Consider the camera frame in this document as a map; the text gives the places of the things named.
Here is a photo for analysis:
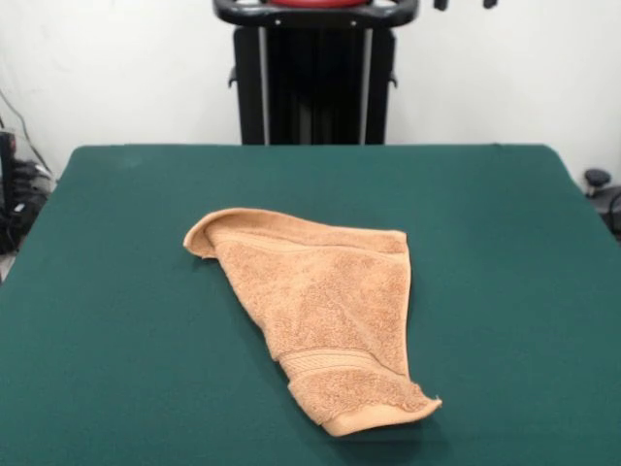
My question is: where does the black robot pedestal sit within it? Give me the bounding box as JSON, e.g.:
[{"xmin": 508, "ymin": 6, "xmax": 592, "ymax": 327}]
[{"xmin": 212, "ymin": 0, "xmax": 419, "ymax": 147}]

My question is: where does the grey cable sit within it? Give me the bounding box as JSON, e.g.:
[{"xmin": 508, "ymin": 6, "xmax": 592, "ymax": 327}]
[{"xmin": 0, "ymin": 89, "xmax": 53, "ymax": 172}]

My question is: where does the tan terry towel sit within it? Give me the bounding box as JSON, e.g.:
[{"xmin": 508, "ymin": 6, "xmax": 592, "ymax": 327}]
[{"xmin": 182, "ymin": 208, "xmax": 443, "ymax": 437}]

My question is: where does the dark green table cloth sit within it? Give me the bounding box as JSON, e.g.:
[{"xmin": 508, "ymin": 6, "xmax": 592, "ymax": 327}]
[{"xmin": 0, "ymin": 143, "xmax": 621, "ymax": 466}]

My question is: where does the black equipment pile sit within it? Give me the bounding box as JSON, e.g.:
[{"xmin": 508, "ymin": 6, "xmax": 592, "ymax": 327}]
[{"xmin": 0, "ymin": 128, "xmax": 55, "ymax": 257}]

